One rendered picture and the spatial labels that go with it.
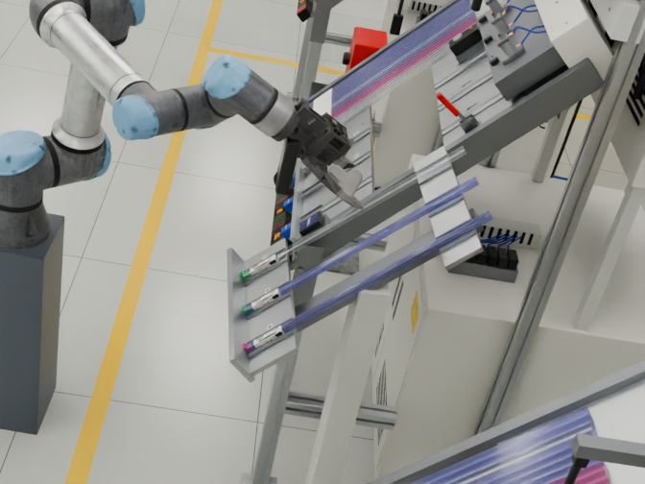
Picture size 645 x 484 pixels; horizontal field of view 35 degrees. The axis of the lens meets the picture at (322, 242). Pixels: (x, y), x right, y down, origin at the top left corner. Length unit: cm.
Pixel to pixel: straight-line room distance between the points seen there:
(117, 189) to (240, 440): 122
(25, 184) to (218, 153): 170
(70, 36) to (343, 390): 86
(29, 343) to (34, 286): 17
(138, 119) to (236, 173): 208
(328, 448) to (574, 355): 61
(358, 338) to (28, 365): 90
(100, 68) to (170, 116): 17
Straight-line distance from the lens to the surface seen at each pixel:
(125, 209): 352
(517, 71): 205
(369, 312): 196
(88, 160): 234
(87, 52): 190
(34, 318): 246
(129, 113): 175
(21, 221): 235
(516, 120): 205
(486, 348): 236
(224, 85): 174
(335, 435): 217
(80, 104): 225
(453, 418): 250
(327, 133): 180
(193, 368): 292
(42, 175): 231
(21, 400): 264
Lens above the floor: 195
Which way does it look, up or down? 34 degrees down
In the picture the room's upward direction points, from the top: 13 degrees clockwise
